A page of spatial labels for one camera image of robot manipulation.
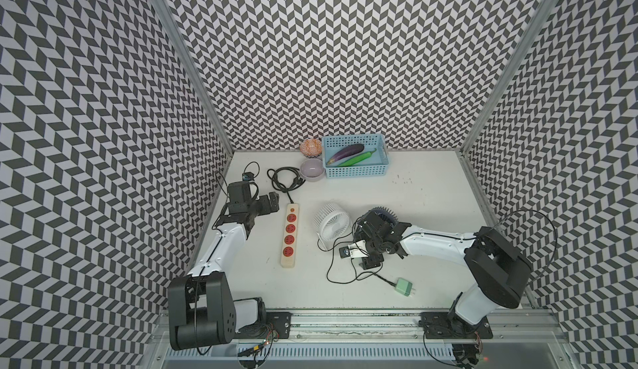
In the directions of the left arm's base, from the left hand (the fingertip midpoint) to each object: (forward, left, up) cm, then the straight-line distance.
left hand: (263, 199), depth 88 cm
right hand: (-14, -35, -11) cm, 40 cm away
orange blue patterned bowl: (+36, -15, -10) cm, 41 cm away
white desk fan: (-10, -25, +2) cm, 27 cm away
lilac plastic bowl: (+20, -16, -8) cm, 27 cm away
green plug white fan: (-27, -48, -11) cm, 56 cm away
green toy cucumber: (+25, -35, -7) cm, 43 cm away
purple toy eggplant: (+30, -32, -6) cm, 44 cm away
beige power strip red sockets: (-10, -10, -9) cm, 16 cm away
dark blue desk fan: (-7, -43, +1) cm, 44 cm away
